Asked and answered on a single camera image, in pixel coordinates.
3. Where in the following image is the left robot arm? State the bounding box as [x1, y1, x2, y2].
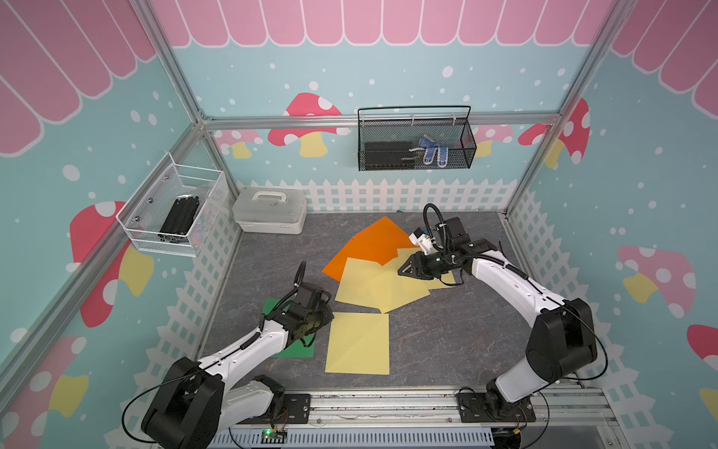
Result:
[121, 265, 334, 448]

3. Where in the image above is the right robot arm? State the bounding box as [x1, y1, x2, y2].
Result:
[398, 213, 608, 422]

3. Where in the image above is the blue white item in basket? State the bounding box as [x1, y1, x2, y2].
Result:
[409, 135, 449, 168]

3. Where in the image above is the small green circuit board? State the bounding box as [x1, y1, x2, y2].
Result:
[261, 428, 287, 445]

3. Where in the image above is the green paper sheet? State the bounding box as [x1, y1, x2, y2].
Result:
[263, 299, 315, 359]

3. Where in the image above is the yellow paper sheet bottom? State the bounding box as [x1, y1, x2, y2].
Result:
[336, 258, 430, 314]

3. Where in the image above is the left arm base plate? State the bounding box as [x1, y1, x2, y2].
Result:
[267, 393, 312, 426]

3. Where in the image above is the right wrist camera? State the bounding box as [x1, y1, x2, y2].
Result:
[409, 228, 438, 256]

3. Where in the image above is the black item in white basket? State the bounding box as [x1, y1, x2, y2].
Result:
[158, 196, 200, 243]

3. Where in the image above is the white wire basket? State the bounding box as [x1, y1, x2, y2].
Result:
[116, 153, 229, 257]

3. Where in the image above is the black wire mesh basket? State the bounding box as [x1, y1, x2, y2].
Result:
[356, 105, 478, 171]

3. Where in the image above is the orange paper sheet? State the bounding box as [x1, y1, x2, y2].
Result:
[323, 217, 415, 282]

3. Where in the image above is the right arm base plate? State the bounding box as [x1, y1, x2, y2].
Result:
[456, 390, 537, 427]

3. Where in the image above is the aluminium front rail frame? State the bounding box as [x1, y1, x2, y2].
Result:
[206, 387, 629, 448]

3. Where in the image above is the black box in mesh basket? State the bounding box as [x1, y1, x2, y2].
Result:
[360, 141, 417, 170]

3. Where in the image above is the white plastic storage box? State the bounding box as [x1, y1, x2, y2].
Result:
[232, 187, 308, 235]

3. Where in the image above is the yellow paper sheet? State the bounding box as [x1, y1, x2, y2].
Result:
[325, 312, 390, 375]
[393, 248, 455, 290]
[336, 258, 430, 314]

